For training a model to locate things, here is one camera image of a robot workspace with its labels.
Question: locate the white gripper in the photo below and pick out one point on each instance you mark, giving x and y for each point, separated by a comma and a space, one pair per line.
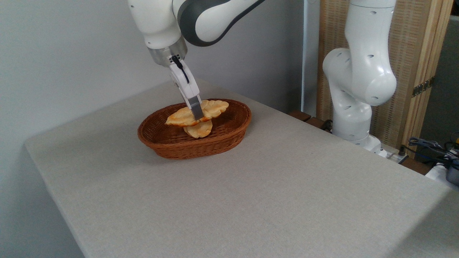
184, 84

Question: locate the dark metal screen hinge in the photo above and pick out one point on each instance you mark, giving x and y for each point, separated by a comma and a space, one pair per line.
423, 86

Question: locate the brown wicker basket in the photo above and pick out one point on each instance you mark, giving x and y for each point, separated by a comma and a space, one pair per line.
229, 136

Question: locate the grey tablecloth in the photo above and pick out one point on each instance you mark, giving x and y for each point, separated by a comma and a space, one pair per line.
287, 200

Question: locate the grey box device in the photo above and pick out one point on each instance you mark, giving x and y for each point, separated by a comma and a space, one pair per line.
453, 175

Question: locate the small round golden bread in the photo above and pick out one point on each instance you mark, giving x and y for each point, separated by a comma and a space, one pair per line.
199, 130

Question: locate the white vertical post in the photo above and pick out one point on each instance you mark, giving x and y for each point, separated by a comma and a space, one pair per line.
310, 53

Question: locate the leaf-shaped golden bread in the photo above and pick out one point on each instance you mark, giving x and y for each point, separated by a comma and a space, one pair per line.
183, 116

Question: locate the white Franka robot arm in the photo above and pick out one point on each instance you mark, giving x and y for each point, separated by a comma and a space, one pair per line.
362, 71

